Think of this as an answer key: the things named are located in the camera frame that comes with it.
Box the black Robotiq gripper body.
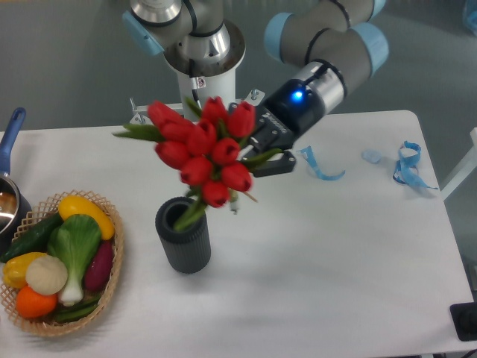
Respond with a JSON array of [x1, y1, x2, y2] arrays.
[[250, 79, 326, 153]]

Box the red tulip bouquet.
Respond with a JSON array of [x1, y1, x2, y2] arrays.
[[117, 97, 280, 232]]

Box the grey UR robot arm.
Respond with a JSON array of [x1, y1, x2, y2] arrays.
[[122, 1, 389, 177]]

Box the dark grey ribbed vase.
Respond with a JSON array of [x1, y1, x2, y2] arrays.
[[155, 197, 211, 274]]

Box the blue ribbon strip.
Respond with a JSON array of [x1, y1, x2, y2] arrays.
[[297, 145, 346, 181]]

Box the blue ribbon right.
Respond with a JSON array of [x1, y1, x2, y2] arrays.
[[392, 141, 437, 189]]

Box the yellow squash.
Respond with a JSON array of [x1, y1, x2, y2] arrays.
[[58, 195, 115, 240]]

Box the green bok choy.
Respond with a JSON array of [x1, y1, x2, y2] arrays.
[[47, 214, 101, 307]]

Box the purple sweet potato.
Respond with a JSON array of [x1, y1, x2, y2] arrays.
[[83, 241, 113, 292]]

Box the woven wicker basket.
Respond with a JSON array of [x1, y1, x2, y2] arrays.
[[1, 190, 124, 337]]

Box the black device at edge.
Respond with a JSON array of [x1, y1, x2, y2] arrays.
[[449, 302, 476, 342]]

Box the dark green cucumber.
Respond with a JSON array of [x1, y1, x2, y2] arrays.
[[1, 213, 63, 263]]

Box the cream white garlic bun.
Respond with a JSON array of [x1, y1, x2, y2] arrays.
[[25, 255, 68, 295]]

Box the green bean pods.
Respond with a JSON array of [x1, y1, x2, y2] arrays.
[[53, 295, 100, 324]]

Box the yellow bell pepper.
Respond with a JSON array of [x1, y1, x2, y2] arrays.
[[3, 252, 47, 289]]

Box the orange fruit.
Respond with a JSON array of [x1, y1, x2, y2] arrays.
[[16, 286, 57, 318]]

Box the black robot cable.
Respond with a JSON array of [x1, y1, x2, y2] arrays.
[[188, 59, 207, 122]]

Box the white frame at right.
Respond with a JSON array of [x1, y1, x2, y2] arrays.
[[440, 128, 476, 200]]

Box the blue handled saucepan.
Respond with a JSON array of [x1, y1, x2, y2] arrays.
[[1, 107, 31, 254]]

